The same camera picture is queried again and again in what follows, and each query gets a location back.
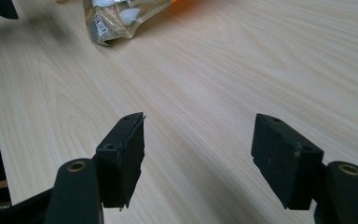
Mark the clear plastic snack packet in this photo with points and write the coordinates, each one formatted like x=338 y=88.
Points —
x=118 y=21

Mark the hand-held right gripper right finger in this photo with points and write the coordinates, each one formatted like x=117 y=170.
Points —
x=284 y=165

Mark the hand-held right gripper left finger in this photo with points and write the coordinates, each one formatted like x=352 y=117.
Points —
x=121 y=168

